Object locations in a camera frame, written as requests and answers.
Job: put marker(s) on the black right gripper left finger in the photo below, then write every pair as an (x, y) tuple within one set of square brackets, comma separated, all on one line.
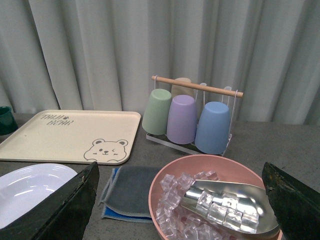
[(63, 215)]

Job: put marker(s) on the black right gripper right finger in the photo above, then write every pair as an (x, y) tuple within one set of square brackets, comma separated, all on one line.
[(295, 205)]

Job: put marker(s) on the white round plate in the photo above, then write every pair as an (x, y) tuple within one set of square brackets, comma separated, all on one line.
[(22, 189)]

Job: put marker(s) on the blue cloth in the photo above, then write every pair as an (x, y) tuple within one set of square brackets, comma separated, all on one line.
[(117, 215)]

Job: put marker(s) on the clear ice cube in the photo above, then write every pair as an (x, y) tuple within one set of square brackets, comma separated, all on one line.
[(233, 219), (167, 182), (230, 201), (249, 222), (204, 202), (217, 213)]

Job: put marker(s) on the metal scoop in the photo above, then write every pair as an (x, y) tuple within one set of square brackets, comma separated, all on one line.
[(252, 199)]

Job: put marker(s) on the grey cloth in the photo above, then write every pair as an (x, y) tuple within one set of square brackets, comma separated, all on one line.
[(130, 190)]

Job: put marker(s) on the pink bowl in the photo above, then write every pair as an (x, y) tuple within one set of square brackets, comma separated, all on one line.
[(227, 170)]

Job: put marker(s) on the beige bear tray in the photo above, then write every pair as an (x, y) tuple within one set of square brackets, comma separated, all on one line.
[(74, 136)]

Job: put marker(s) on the dark green mug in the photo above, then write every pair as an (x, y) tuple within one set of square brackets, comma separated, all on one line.
[(8, 123)]

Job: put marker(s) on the blue cup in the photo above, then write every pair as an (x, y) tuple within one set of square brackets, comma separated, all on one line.
[(212, 133)]

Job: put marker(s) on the green cup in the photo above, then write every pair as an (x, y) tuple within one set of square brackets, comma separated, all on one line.
[(155, 117)]

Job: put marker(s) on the purple cup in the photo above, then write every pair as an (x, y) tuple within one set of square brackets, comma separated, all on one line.
[(182, 120)]

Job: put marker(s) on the grey curtain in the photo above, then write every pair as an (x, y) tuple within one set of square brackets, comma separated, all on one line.
[(101, 54)]

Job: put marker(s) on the beige cup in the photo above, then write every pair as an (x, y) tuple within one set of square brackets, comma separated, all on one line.
[(181, 90)]

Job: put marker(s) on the white cup rack wooden handle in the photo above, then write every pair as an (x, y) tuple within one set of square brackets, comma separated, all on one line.
[(191, 147)]

